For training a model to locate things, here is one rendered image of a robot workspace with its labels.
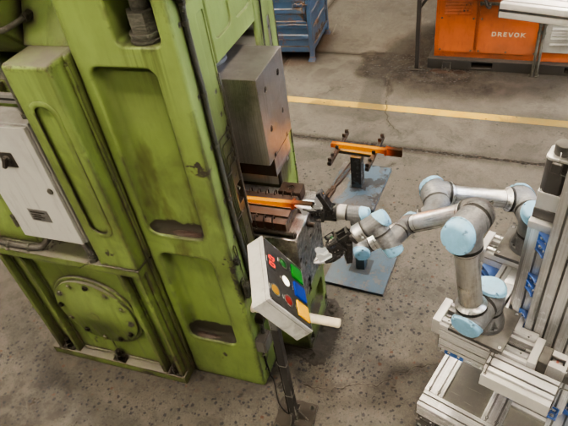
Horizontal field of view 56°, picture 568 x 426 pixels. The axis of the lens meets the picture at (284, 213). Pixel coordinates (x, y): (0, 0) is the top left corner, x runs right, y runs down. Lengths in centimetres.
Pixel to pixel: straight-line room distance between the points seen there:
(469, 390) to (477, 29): 381
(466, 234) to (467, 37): 414
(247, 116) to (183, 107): 33
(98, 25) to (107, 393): 219
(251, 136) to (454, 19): 382
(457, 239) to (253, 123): 91
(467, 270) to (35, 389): 265
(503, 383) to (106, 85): 190
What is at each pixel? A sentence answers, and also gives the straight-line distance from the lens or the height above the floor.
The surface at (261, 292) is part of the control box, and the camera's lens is 201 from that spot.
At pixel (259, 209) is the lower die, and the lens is 266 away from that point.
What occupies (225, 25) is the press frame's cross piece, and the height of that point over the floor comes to 192.
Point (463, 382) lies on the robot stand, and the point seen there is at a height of 21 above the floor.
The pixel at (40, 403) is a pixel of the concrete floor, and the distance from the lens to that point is 361.
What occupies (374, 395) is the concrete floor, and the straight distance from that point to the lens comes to 310.
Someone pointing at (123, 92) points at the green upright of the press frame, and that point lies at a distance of 213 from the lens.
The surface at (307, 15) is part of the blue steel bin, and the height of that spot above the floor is 51.
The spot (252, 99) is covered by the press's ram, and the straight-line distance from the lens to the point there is 212.
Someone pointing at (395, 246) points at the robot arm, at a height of 116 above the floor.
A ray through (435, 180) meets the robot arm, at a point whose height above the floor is 113.
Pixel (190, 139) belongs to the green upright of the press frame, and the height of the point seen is 165.
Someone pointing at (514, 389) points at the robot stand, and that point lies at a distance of 235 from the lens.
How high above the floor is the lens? 270
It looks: 41 degrees down
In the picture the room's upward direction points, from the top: 9 degrees counter-clockwise
